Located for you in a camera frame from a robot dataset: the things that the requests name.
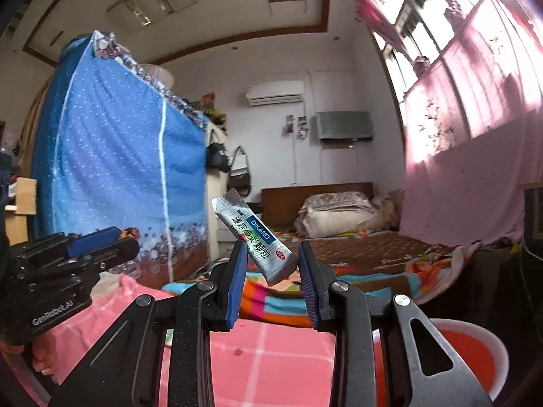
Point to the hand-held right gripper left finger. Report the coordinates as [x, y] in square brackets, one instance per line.
[237, 282]

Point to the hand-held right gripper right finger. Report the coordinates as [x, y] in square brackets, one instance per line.
[308, 286]

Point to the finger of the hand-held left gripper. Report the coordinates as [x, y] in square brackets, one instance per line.
[93, 239]
[116, 252]

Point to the silver medicine sachet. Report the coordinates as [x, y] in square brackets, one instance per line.
[258, 237]

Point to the red plastic basket white rim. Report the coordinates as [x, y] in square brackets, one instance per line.
[475, 347]

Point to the person's left hand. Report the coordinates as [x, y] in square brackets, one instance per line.
[42, 354]

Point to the white nightstand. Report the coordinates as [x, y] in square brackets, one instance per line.
[224, 241]

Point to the brown floral bedspread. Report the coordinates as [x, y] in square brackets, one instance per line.
[365, 254]

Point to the light wooden shelf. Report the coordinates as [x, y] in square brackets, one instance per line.
[21, 212]

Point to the blue fabric wardrobe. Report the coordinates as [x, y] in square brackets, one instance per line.
[110, 157]

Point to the wooden bed headboard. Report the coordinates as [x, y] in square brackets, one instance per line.
[280, 203]

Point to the floral pillow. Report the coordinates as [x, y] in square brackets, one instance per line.
[335, 202]

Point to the pink checked blanket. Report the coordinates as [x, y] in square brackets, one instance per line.
[271, 369]

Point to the colourful striped quilt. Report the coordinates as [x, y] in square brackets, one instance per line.
[403, 280]

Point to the brown hanging bag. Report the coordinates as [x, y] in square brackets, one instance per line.
[239, 176]

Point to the beige crumpled blanket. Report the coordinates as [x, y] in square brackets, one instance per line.
[388, 207]

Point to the black hanging bag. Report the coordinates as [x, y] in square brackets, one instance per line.
[217, 152]

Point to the pile of colourful toys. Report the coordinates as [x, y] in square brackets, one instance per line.
[210, 108]

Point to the pale round hat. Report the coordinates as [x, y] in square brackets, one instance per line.
[159, 74]

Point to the pink curtain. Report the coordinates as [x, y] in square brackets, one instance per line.
[462, 169]

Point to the white air conditioner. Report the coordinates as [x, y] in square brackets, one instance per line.
[275, 92]

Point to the dark desk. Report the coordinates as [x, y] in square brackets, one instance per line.
[533, 224]

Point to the ceiling light fixture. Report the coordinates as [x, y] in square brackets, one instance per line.
[152, 2]

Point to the pink curtain valance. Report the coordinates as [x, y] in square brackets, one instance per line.
[384, 12]

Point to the window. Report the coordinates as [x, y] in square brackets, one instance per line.
[418, 12]

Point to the curved wooden frame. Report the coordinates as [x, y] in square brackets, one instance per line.
[36, 106]

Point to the wall socket with chargers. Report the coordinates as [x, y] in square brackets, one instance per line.
[296, 127]

